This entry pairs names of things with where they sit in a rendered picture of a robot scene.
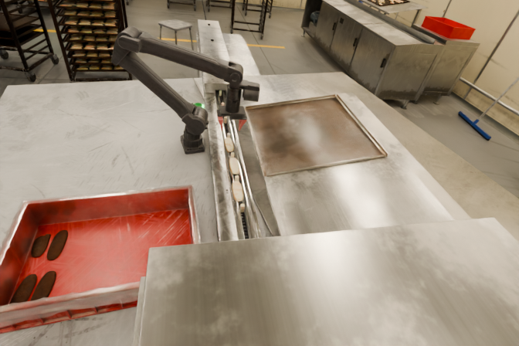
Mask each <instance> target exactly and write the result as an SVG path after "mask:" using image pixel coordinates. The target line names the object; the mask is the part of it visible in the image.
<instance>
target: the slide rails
mask: <svg viewBox="0 0 519 346"><path fill-rule="evenodd" d="M215 97H216V102H217V107H218V110H219V106H221V103H220V99H219V92H218V90H215ZM222 99H223V103H224V106H225V105H226V92H225V91H224V90H222ZM227 124H228V128H229V133H230V139H231V140H232V142H233V146H234V149H233V152H234V158H236V159H237V161H238V162H239V173H238V176H239V183H240V184H241V186H242V188H243V204H244V205H245V213H246V221H247V225H248V229H249V236H250V238H251V239H256V238H257V236H256V230H255V226H254V222H253V215H252V212H251V208H250V204H249V198H248V194H247V190H246V184H245V180H244V176H243V170H242V166H241V162H240V159H239V152H238V148H237V145H236V138H235V135H234V130H233V127H232V121H231V119H230V118H229V116H227ZM225 138H226V129H225V125H224V121H223V125H222V140H223V145H224V150H225V155H226V164H227V169H228V174H229V183H230V188H231V193H232V183H233V182H234V181H235V180H234V176H233V173H232V172H231V169H230V167H229V159H230V154H229V151H227V150H226V147H225V143H224V140H225ZM232 202H233V207H234V212H235V217H236V225H237V230H238V236H239V239H245V235H244V231H243V223H242V218H241V214H240V209H239V202H238V201H236V200H235V198H234V195H233V193H232Z"/></svg>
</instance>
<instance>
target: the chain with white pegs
mask: <svg viewBox="0 0 519 346"><path fill-rule="evenodd" d="M202 7H203V12H204V16H205V20H206V15H205V8H204V4H203V0H202ZM218 92H219V99H220V103H221V106H224V103H223V102H222V91H221V90H218ZM223 120H224V125H225V129H226V137H229V138H230V133H229V131H228V127H227V117H226V116H223ZM229 154H230V158H234V152H232V151H231V152H229ZM233 176H234V180H235V181H239V176H238V175H237V174H236V175H235V174H233ZM239 209H240V214H241V218H242V223H243V231H244V235H245V239H248V238H249V233H248V229H247V225H246V218H245V213H244V209H245V205H244V204H243V203H242V201H241V203H240V202H239ZM242 216H243V217H242ZM243 219H244V220H243ZM245 232H246V233H245Z"/></svg>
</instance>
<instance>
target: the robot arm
mask: <svg viewBox="0 0 519 346"><path fill-rule="evenodd" d="M138 52H139V53H147V54H150V55H153V56H157V57H160V58H162V59H166V60H169V61H172V62H174V63H178V64H181V65H183V66H187V67H190V68H192V69H195V70H199V71H202V72H204V73H208V74H211V75H213V76H215V77H217V78H219V79H221V80H224V81H225V82H227V83H229V84H227V90H226V105H225V106H219V110H217V111H216V113H217V118H218V122H219V124H220V126H221V131H222V125H223V118H222V116H229V118H230V119H231V120H239V131H240V129H241V128H242V126H243V125H244V123H245V122H247V116H246V112H245V110H244V106H240V98H241V91H242V90H243V100H248V101H254V102H258V100H259V95H260V85H259V84H258V83H254V82H250V81H248V80H243V67H242V65H240V64H239V63H235V62H233V61H231V60H230V61H227V60H224V59H218V58H215V57H212V56H208V55H206V54H203V53H199V52H196V51H194V50H191V49H188V48H185V47H183V46H179V45H176V44H174V43H171V42H167V41H164V40H163V39H159V38H156V37H154V36H151V35H150V34H149V33H148V32H145V31H143V30H140V29H137V28H135V27H133V26H129V27H127V28H126V29H125V30H124V31H122V32H121V33H119V34H118V35H117V38H116V40H115V43H114V50H113V54H112V57H111V62H112V63H113V64H114V65H115V66H116V65H117V64H118V65H119V66H120V67H122V68H124V69H125V70H126V71H128V72H129V73H131V74H132V75H133V76H135V77H136V78H137V79H138V80H139V81H140V82H142V83H143V84H144V85H145V86H146V87H147V88H148V89H149V90H150V91H152V92H153V93H154V94H155V95H156V96H158V97H159V98H160V99H161V100H162V101H164V102H165V103H166V104H167V105H168V106H169V107H170V108H171V109H172V110H173V111H174V112H175V113H176V114H177V115H178V116H179V117H180V118H181V119H182V120H181V121H182V122H184V123H185V129H184V134H183V135H182V136H181V143H182V147H183V149H184V152H185V154H195V153H201V152H204V151H205V147H204V144H203V143H202V135H201V134H202V133H203V132H204V130H206V129H208V128H207V127H206V125H207V124H209V121H208V116H209V114H208V112H207V110H206V109H205V108H203V107H197V106H195V105H194V104H193V103H189V102H188V101H187V100H185V99H184V98H183V97H182V96H181V95H179V94H178V93H177V92H176V91H175V90H174V89H173V88H172V87H170V86H169V85H168V84H167V83H166V82H165V81H164V80H163V79H162V78H160V76H159V75H158V74H156V73H155V72H154V71H153V70H152V69H151V68H150V67H149V66H148V65H146V64H145V63H144V62H143V61H142V60H141V59H140V58H139V57H138V56H137V54H136V53H138Z"/></svg>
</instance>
